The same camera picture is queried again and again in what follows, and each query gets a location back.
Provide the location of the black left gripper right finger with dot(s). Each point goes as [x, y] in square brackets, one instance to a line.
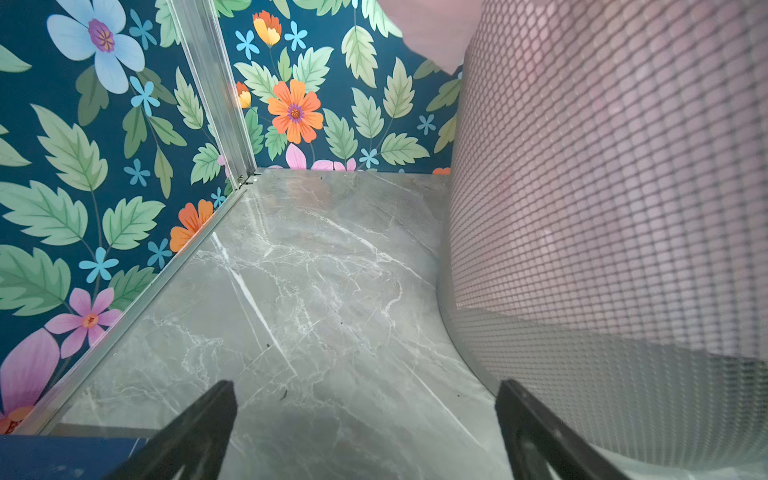
[540, 445]

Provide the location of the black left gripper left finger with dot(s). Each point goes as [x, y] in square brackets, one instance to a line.
[193, 445]

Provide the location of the silver mesh waste basket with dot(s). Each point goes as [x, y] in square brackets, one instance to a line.
[606, 244]

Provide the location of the aluminium frame rails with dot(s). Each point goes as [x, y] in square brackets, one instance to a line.
[120, 142]

